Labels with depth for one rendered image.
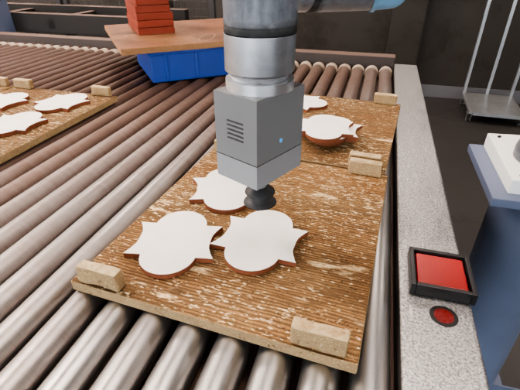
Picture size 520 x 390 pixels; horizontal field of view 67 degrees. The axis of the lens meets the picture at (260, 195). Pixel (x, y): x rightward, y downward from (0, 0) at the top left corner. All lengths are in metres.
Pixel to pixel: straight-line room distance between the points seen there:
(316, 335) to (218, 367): 0.11
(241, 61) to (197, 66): 0.97
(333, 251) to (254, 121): 0.22
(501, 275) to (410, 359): 0.65
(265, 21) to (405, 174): 0.50
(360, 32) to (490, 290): 3.60
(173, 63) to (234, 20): 0.96
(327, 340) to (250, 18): 0.31
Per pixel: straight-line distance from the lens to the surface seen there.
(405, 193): 0.74
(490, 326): 1.20
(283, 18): 0.40
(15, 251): 0.66
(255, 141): 0.42
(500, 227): 1.04
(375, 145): 0.86
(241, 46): 0.41
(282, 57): 0.41
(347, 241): 0.56
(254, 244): 0.53
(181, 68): 1.36
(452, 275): 0.57
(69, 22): 2.30
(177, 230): 0.57
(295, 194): 0.66
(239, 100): 0.42
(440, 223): 0.68
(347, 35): 4.45
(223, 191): 0.65
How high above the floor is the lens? 1.28
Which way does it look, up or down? 32 degrees down
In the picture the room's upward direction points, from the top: straight up
